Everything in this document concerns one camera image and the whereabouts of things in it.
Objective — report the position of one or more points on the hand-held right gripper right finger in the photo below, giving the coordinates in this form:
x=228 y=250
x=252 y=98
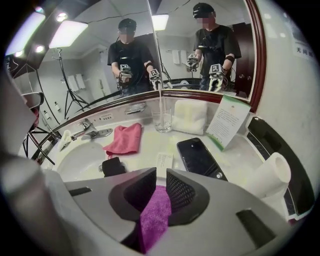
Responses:
x=220 y=212

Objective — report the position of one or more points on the white and green card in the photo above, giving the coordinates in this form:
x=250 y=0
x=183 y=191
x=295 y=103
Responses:
x=228 y=122

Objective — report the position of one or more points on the silver soap dish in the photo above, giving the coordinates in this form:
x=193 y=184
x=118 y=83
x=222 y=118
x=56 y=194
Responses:
x=135 y=108

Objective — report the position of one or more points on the white toothbrush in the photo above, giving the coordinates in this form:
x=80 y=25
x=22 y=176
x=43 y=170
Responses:
x=162 y=105

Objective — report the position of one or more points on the small folded white towel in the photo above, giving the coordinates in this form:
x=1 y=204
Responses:
x=64 y=140

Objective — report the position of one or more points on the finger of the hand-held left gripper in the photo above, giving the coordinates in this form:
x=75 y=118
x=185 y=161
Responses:
x=33 y=100

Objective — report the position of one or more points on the chrome faucet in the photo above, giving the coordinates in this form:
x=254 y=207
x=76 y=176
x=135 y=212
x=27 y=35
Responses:
x=92 y=132

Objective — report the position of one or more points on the black tripod light stand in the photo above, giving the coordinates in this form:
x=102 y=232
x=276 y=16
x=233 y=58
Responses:
x=37 y=147

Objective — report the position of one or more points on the long black ledge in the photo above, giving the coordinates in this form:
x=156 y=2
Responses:
x=275 y=145

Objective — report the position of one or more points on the white soap bar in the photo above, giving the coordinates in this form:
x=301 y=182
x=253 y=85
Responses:
x=165 y=161

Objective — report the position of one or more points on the wide wood framed mirror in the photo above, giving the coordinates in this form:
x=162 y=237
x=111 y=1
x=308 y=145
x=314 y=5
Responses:
x=100 y=62

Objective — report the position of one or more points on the purple cloth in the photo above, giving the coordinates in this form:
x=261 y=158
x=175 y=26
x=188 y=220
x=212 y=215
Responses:
x=155 y=215

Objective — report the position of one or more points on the narrow wood framed mirror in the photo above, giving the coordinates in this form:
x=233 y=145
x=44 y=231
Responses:
x=212 y=37

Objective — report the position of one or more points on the white toilet paper roll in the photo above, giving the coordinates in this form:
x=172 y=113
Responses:
x=270 y=175

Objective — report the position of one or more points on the small white printed label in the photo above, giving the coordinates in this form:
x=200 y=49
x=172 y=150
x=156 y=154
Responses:
x=106 y=116

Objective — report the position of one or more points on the black smartphone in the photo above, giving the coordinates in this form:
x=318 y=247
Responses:
x=197 y=157

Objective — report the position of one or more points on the white LED light panel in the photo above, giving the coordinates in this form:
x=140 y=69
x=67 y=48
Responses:
x=25 y=32

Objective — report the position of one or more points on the white printed wall sticker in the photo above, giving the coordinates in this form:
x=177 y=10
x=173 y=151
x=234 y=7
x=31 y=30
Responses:
x=303 y=52

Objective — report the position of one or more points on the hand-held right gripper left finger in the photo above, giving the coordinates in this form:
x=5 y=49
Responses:
x=100 y=200

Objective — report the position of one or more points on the pink cloth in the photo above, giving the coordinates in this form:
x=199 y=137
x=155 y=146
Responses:
x=125 y=140

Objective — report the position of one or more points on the clear drinking glass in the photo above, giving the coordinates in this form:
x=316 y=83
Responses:
x=162 y=123

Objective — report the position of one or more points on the white sink basin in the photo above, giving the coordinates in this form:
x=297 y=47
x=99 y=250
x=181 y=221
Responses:
x=80 y=160

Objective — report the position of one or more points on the thick folded white towel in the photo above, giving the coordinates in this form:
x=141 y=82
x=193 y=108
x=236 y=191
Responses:
x=190 y=117

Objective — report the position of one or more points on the black cloth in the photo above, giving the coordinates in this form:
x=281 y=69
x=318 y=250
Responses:
x=113 y=167

